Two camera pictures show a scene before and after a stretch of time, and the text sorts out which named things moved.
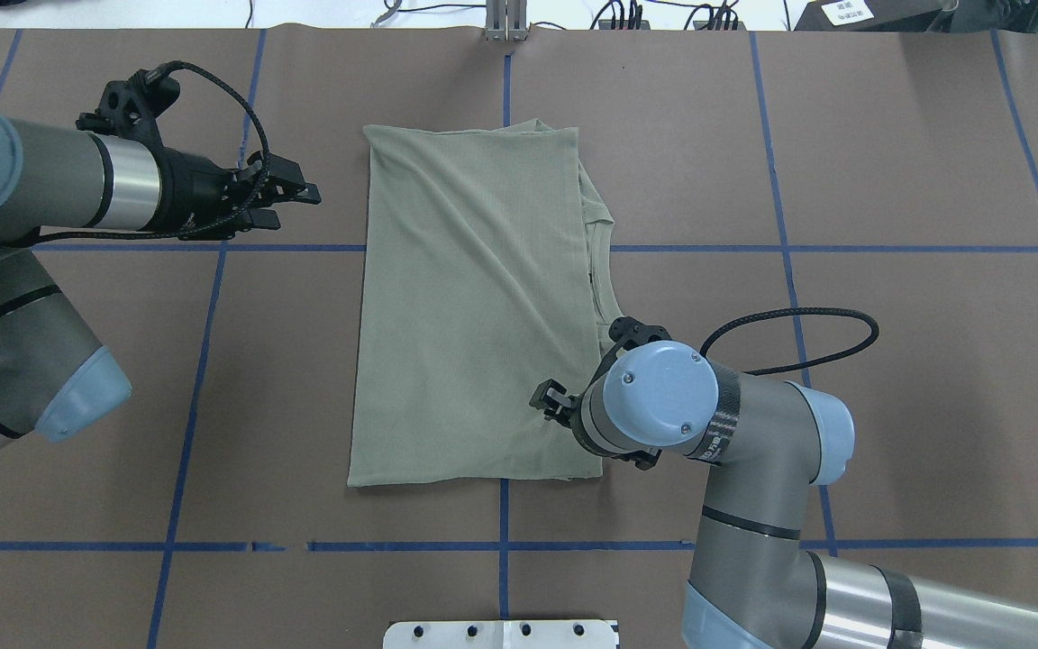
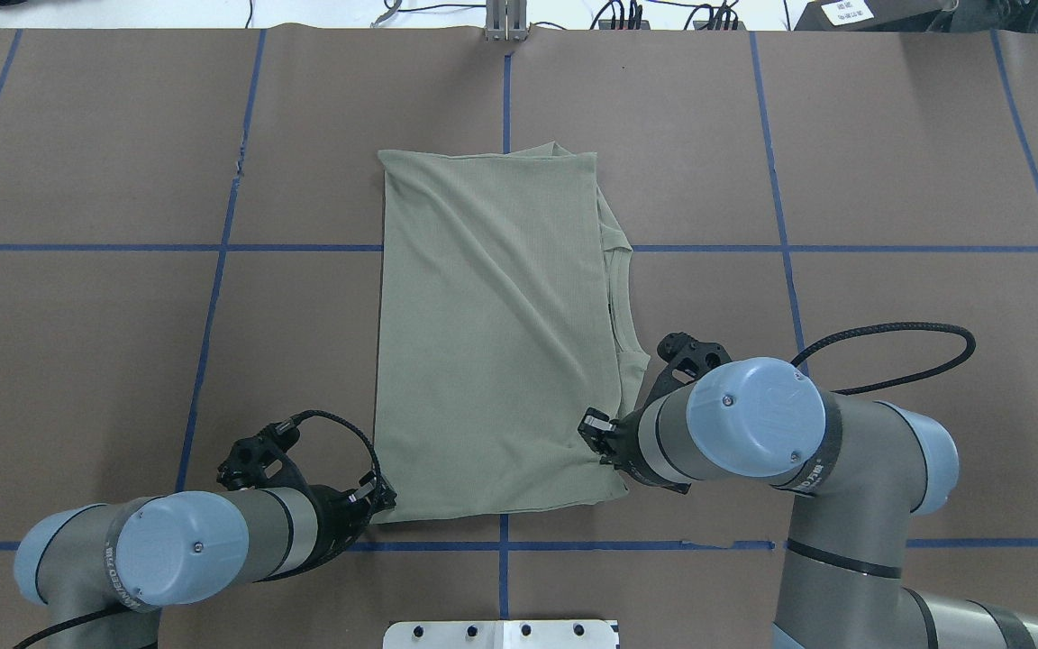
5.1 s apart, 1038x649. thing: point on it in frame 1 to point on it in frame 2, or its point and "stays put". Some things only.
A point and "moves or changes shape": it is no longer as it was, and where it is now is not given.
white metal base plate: (499, 635) stays put
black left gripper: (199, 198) to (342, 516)
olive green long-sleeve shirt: (485, 274) moves or changes shape
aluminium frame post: (505, 21) stays put
